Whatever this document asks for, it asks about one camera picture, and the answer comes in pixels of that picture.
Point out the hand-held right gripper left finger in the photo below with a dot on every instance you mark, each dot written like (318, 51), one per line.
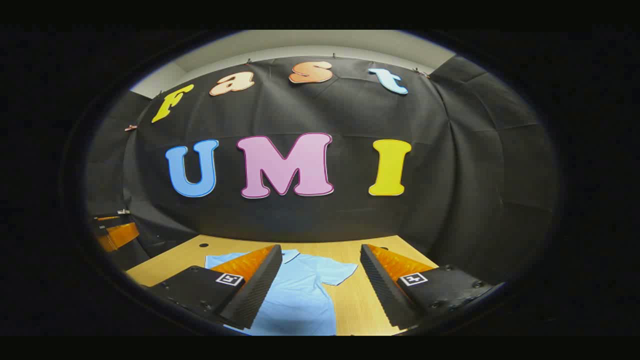
(260, 287)

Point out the light blue T-shirt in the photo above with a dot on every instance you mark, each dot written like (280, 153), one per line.
(300, 295)

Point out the black backdrop cloth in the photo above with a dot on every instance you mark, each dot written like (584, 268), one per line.
(450, 150)

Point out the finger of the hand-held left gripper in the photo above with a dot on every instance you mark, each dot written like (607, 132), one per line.
(119, 236)

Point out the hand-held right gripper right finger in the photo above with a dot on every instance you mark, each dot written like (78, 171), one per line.
(382, 287)

